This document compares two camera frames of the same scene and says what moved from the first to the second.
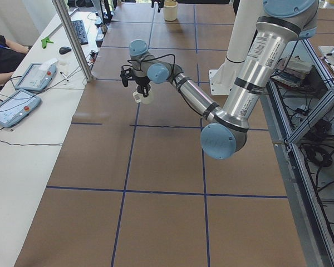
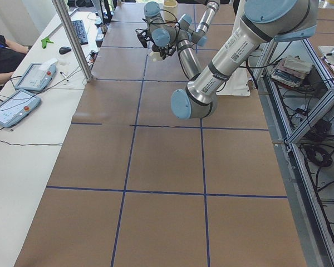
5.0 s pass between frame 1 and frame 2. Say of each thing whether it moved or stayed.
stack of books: stayed
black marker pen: stayed
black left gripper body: moved
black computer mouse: stayed
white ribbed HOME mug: moved
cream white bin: stayed
